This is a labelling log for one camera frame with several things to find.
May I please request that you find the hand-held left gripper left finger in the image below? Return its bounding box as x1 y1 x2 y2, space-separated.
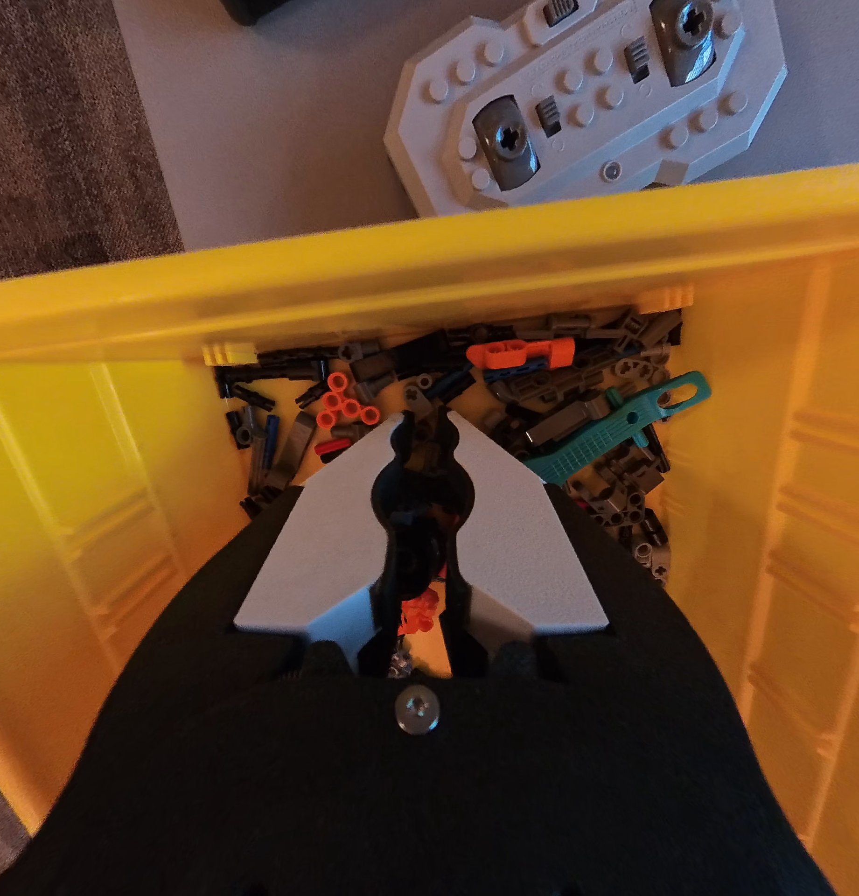
233 412 415 679

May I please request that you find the pile of toy building parts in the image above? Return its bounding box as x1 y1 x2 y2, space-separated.
216 308 685 676

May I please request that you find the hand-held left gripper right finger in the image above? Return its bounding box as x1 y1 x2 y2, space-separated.
440 409 608 679

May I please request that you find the yellow storage bin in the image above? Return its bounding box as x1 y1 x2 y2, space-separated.
0 162 859 851

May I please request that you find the teal brick separator tool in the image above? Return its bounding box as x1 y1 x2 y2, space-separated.
524 371 712 485

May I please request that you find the black toy building part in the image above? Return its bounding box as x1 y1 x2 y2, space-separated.
391 420 453 603

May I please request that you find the grey toy motor block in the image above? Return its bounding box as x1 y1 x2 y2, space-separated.
384 0 789 217

